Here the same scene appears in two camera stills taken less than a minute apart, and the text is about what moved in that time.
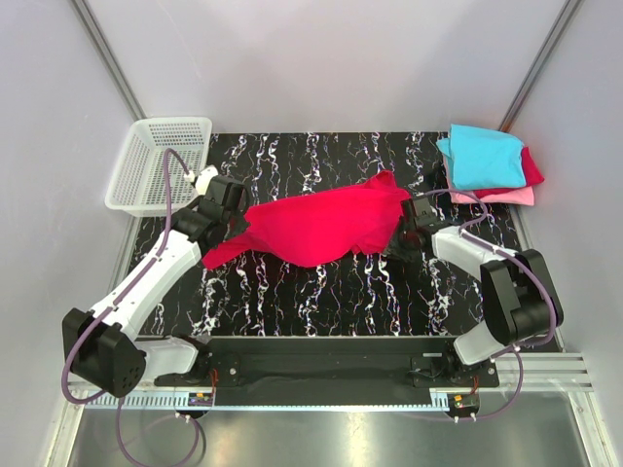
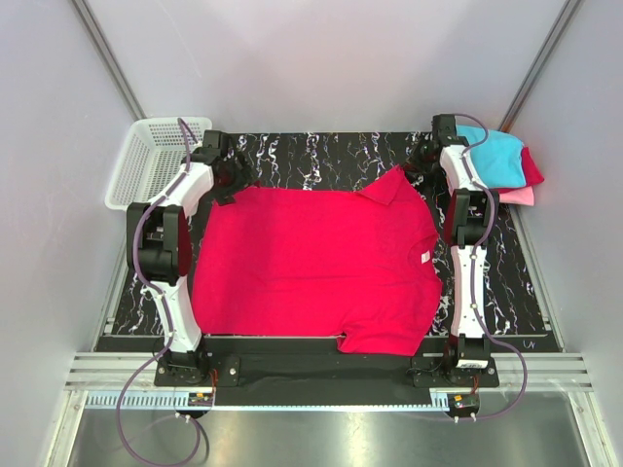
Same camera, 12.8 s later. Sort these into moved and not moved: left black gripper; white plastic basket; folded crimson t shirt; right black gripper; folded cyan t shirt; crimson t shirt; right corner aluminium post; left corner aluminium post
Moved: left black gripper; crimson t shirt; right black gripper
Not moved: right corner aluminium post; folded cyan t shirt; folded crimson t shirt; white plastic basket; left corner aluminium post
